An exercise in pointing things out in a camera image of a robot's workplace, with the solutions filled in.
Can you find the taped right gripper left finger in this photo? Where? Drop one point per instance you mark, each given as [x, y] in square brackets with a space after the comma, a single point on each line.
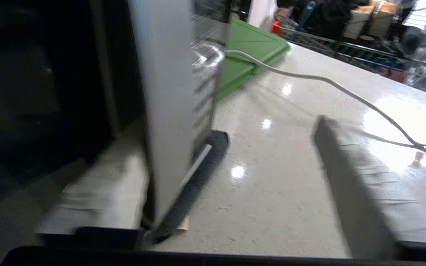
[105, 192]

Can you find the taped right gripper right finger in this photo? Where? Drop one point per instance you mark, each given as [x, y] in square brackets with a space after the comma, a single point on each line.
[364, 192]

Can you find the black glass microwave door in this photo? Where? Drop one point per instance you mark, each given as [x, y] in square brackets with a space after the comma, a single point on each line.
[161, 92]

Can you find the black stand under microwave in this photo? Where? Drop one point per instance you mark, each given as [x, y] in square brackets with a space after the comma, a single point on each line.
[202, 173]

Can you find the green cutting board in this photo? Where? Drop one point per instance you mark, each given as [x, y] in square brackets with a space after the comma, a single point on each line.
[253, 44]

